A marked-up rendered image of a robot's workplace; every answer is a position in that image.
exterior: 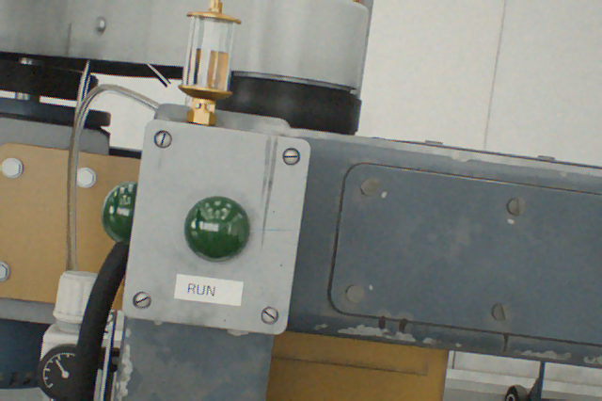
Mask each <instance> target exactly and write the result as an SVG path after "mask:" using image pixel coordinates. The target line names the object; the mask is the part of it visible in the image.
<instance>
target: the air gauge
mask: <svg viewBox="0 0 602 401"><path fill-rule="evenodd" d="M75 348H76V344H70V343H65V344H60V345H56V346H54V347H52V348H51V349H49V350H48V351H47V352H46V353H45V355H44V356H43V357H42V359H41V361H40V364H39V366H38V371H37V379H38V383H39V385H40V387H41V389H42V390H43V391H44V392H45V393H46V394H47V396H48V397H50V398H52V399H54V400H56V401H69V395H70V387H71V374H72V367H73V361H74V355H75Z"/></svg>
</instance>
